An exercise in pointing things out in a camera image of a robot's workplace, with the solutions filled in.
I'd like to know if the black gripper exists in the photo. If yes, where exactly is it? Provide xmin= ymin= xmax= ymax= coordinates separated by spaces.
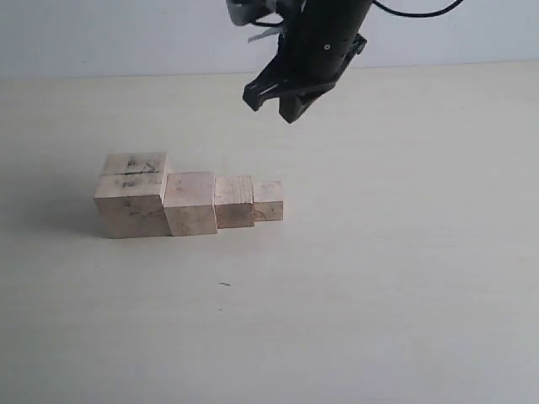
xmin=243 ymin=1 xmax=372 ymax=124

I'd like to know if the smallest wooden cube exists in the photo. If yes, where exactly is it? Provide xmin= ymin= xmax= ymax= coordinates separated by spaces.
xmin=253 ymin=181 xmax=284 ymax=221

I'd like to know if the medium wooden cube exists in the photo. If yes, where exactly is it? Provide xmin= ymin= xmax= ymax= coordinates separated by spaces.
xmin=214 ymin=175 xmax=255 ymax=229

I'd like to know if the second largest wooden cube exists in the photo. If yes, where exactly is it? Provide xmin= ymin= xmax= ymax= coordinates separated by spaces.
xmin=163 ymin=171 xmax=217 ymax=237

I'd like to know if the largest marked wooden cube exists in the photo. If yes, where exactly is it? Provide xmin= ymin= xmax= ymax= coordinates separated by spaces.
xmin=93 ymin=152 xmax=171 ymax=239

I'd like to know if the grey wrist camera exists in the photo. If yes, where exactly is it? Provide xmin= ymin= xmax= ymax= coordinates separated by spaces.
xmin=226 ymin=0 xmax=304 ymax=26

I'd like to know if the black cable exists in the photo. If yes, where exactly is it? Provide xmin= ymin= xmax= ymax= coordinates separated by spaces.
xmin=372 ymin=0 xmax=467 ymax=19

